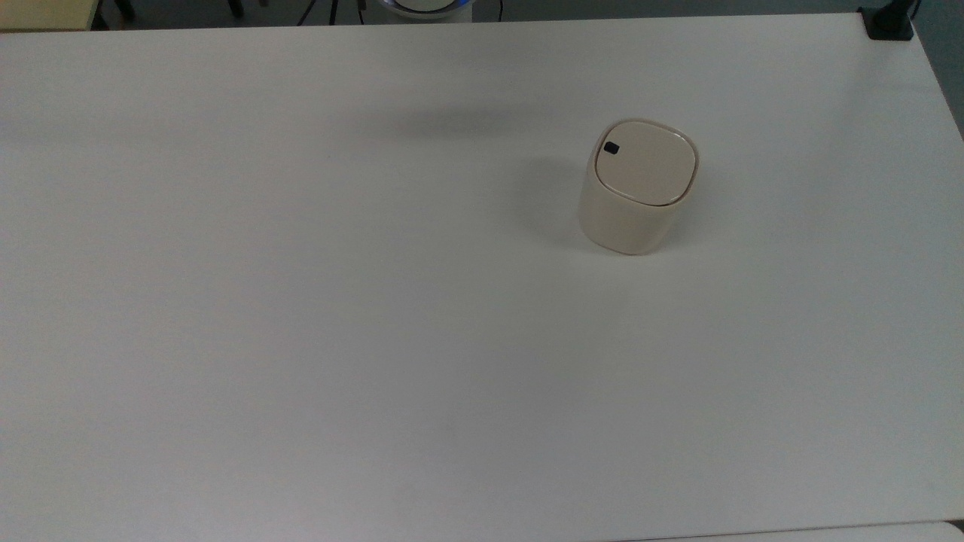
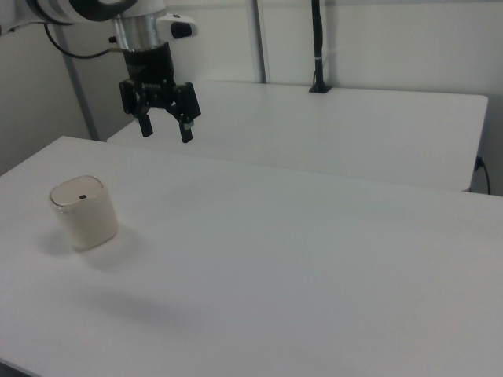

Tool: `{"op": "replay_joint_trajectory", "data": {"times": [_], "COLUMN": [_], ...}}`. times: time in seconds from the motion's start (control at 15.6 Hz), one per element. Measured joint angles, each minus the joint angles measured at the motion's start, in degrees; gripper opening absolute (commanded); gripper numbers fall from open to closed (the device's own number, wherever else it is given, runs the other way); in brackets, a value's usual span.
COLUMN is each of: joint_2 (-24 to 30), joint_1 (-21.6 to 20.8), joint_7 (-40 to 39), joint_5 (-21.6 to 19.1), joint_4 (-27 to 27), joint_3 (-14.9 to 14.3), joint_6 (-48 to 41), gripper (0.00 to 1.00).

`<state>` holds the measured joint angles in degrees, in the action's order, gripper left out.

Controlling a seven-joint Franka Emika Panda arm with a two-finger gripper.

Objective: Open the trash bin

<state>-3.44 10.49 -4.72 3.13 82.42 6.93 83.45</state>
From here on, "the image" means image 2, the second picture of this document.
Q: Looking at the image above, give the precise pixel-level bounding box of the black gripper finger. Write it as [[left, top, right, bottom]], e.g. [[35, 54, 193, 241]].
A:
[[119, 78, 154, 138], [166, 81, 203, 145]]

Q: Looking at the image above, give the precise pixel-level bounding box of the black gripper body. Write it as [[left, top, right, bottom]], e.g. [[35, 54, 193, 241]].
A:
[[123, 41, 177, 108]]

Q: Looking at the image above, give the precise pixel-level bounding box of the cream trash bin with lid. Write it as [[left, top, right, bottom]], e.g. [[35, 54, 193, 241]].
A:
[[49, 175, 119, 251]]

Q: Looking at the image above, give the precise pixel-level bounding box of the white side table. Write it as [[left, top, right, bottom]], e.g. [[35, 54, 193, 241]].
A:
[[106, 79, 490, 193]]

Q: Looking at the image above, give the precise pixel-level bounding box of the grey partition corner post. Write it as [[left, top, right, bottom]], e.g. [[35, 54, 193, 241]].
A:
[[58, 49, 100, 141]]

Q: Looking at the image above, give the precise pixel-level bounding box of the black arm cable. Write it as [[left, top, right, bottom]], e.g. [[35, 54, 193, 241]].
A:
[[43, 23, 123, 60]]

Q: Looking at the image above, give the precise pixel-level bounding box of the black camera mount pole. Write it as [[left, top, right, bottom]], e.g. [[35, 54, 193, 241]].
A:
[[308, 0, 333, 94]]

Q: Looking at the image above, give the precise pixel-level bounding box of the black power cable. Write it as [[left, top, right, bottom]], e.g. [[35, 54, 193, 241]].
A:
[[475, 156, 493, 195]]

